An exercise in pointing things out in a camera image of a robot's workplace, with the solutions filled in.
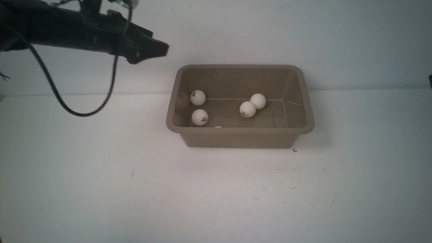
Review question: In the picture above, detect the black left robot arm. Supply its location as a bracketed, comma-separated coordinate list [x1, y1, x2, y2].
[1, 0, 169, 64]

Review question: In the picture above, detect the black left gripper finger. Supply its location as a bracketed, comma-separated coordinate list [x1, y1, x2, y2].
[127, 39, 169, 64]

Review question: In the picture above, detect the tan plastic storage bin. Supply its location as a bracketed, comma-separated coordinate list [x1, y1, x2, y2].
[166, 64, 315, 148]

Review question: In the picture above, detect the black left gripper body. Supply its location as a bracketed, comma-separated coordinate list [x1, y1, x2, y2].
[108, 10, 154, 59]

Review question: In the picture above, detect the black left camera cable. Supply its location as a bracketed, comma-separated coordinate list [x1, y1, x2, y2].
[3, 0, 134, 117]

